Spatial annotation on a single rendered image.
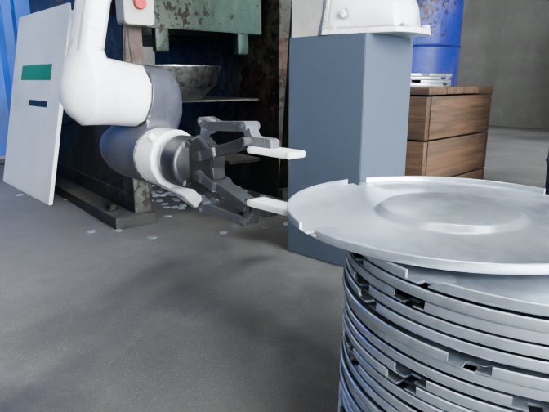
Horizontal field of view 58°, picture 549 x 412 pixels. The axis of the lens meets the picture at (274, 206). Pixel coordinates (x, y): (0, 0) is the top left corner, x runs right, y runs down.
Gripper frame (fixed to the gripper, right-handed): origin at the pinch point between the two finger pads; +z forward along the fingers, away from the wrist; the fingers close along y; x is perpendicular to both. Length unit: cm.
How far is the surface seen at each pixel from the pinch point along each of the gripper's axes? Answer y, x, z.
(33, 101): 4, 21, -134
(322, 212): 0.1, -8.3, 13.8
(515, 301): -0.2, -14.7, 32.9
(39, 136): -6, 19, -125
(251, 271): -25.0, 20.8, -27.1
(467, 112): 5, 94, -19
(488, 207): 0.9, 1.7, 24.6
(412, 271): -0.8, -13.7, 25.9
